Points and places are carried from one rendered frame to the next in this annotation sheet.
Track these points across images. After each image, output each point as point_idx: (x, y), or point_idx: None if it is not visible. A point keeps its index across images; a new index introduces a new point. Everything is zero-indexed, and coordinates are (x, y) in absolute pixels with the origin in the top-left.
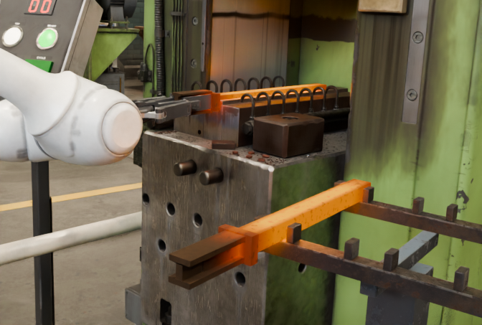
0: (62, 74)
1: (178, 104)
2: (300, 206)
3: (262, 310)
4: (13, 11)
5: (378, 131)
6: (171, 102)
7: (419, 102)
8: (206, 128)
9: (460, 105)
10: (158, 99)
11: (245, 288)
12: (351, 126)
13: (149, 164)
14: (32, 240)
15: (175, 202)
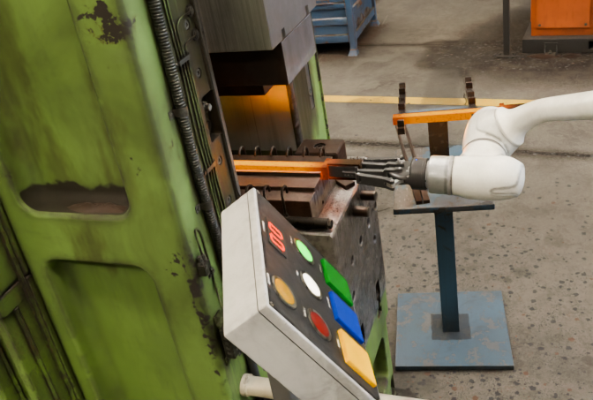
0: (504, 109)
1: (379, 157)
2: (452, 112)
3: (380, 238)
4: (285, 269)
5: (308, 125)
6: (374, 162)
7: (312, 94)
8: (325, 193)
9: (317, 83)
10: (370, 170)
11: (376, 239)
12: (302, 134)
13: (341, 252)
14: (393, 396)
15: (353, 251)
